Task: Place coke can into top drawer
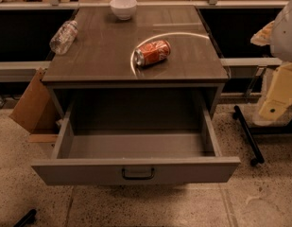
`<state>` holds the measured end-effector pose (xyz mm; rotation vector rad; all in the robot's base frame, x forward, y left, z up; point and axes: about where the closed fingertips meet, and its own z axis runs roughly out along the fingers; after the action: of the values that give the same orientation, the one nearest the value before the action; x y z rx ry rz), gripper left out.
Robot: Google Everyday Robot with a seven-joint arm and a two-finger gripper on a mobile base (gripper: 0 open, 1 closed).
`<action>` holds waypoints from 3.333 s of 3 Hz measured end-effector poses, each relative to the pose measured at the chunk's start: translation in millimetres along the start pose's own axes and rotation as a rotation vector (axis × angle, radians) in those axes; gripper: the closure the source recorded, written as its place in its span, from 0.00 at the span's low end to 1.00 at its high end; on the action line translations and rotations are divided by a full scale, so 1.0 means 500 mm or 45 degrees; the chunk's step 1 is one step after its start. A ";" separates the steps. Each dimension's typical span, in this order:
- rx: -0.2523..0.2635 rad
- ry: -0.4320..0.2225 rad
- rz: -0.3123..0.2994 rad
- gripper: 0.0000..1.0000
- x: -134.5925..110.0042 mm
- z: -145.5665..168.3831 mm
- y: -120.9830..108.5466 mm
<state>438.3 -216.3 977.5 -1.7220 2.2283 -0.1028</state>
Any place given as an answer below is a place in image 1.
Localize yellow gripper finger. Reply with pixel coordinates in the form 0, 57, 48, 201
250, 21, 274, 46
259, 62, 292, 121

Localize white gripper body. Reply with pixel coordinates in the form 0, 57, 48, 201
270, 0, 292, 62

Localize orange coke can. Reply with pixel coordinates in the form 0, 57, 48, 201
134, 40, 171, 67

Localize open grey top drawer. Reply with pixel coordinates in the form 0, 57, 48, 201
32, 89, 240, 185

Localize black metal bar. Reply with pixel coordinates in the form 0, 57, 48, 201
232, 105, 265, 166

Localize grey wooden cabinet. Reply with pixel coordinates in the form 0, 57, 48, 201
43, 5, 229, 114

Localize white ceramic bowl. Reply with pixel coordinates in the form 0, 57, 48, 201
110, 0, 137, 20

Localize clear plastic water bottle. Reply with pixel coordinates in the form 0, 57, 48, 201
49, 20, 77, 55

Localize brown cardboard piece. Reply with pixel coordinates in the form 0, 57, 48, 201
9, 68, 60, 143

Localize black floor leg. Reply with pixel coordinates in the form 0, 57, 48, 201
13, 209, 37, 227

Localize black drawer handle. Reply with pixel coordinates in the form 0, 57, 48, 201
121, 168, 155, 181

